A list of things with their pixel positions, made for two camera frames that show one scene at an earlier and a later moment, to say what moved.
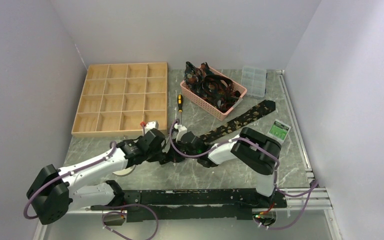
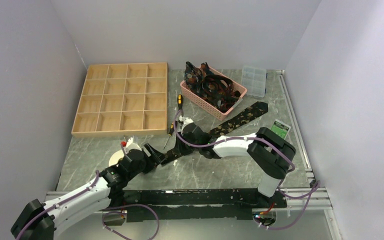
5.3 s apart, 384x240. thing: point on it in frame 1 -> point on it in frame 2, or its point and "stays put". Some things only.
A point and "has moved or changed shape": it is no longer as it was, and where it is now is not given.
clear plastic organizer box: (253, 79) stays put
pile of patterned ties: (219, 90) stays put
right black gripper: (175, 155) -> (177, 146)
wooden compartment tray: (117, 98) stays put
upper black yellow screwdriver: (180, 98) stays put
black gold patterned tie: (249, 115) has moved or changed shape
